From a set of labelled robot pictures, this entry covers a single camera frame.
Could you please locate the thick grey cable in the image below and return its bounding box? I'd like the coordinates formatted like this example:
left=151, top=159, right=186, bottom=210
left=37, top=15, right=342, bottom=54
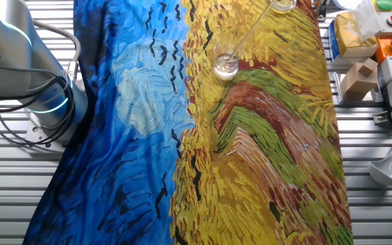
left=32, top=19, right=82, bottom=84

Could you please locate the painted wheatfield tablecloth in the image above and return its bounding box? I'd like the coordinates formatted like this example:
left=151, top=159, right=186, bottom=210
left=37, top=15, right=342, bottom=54
left=22, top=0, right=355, bottom=245

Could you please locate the large glass beaker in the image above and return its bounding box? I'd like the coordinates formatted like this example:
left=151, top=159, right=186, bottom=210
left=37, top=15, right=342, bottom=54
left=269, top=0, right=298, bottom=14

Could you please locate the white round container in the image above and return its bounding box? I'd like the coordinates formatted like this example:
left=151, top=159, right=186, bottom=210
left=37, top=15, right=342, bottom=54
left=331, top=0, right=364, bottom=11

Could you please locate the silver corner bracket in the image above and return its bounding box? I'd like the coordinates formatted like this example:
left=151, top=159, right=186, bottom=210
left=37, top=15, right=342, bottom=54
left=372, top=111, right=392, bottom=126

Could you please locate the gold and blue package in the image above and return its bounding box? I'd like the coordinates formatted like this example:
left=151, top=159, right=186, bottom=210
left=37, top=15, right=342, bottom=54
left=327, top=12, right=379, bottom=66

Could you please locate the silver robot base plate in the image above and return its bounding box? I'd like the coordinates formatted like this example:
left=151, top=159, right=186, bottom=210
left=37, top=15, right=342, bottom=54
left=24, top=117, right=69, bottom=154

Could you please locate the grey box red button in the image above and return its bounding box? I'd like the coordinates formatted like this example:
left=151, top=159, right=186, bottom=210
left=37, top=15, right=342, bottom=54
left=374, top=12, right=392, bottom=38

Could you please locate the translucent white plastic bag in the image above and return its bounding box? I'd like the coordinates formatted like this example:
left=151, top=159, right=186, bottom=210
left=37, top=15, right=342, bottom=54
left=352, top=0, right=382, bottom=42

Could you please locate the clear glass rod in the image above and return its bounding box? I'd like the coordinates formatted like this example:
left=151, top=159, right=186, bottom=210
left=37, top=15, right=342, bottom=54
left=221, top=0, right=276, bottom=69

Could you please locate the small glass beaker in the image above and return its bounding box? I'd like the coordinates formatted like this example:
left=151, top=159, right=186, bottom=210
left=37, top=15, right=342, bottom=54
left=212, top=40, right=241, bottom=82

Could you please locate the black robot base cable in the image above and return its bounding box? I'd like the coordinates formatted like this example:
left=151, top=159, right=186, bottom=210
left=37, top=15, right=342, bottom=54
left=0, top=66, right=78, bottom=148

